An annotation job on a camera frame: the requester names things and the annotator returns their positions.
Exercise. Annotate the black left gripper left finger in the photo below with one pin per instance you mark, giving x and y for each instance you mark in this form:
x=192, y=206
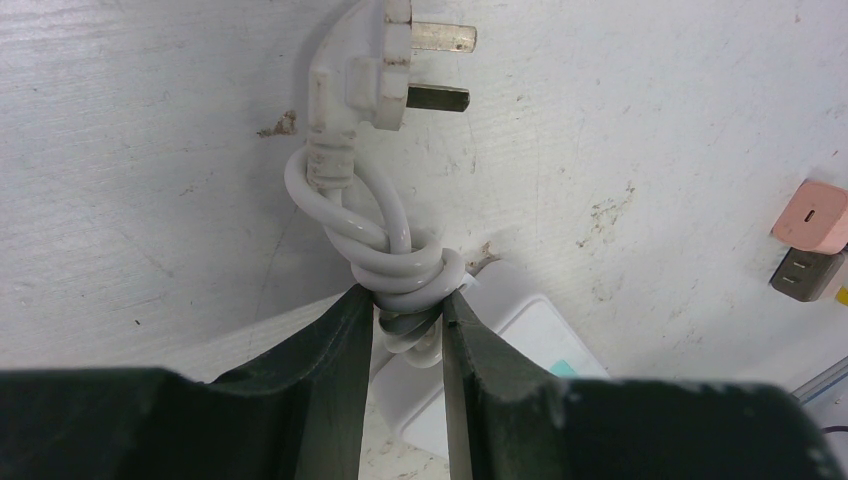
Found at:
x=294, y=412

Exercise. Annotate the salmon cube plug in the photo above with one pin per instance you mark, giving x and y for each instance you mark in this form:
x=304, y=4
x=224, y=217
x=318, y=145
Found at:
x=815, y=219

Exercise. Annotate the white long power strip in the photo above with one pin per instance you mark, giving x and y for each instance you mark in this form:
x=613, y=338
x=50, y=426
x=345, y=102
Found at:
x=513, y=332

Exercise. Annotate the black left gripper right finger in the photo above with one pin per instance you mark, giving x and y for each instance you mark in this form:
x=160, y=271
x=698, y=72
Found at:
x=624, y=429

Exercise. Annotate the black power adapter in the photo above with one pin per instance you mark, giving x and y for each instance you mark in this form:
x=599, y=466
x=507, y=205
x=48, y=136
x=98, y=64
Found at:
x=809, y=276

